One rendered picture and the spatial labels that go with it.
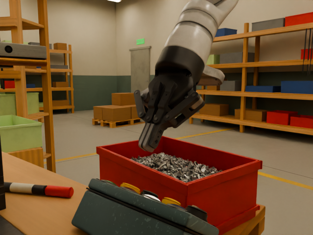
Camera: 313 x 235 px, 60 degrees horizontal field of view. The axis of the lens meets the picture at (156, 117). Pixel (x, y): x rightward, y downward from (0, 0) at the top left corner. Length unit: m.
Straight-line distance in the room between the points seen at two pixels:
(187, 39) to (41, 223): 0.33
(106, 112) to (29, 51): 5.97
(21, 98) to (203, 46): 2.51
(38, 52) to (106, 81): 10.07
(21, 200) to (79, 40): 9.74
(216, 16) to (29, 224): 0.41
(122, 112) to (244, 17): 3.49
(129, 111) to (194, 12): 6.12
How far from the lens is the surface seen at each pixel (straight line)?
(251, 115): 5.85
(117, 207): 0.32
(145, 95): 0.45
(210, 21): 0.47
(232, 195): 0.54
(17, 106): 2.87
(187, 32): 0.44
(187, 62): 0.41
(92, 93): 10.24
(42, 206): 0.44
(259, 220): 0.66
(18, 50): 0.43
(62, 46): 9.33
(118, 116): 6.32
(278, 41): 6.21
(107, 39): 10.64
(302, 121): 5.36
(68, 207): 0.43
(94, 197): 0.35
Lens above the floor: 1.08
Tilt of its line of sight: 8 degrees down
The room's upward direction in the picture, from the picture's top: straight up
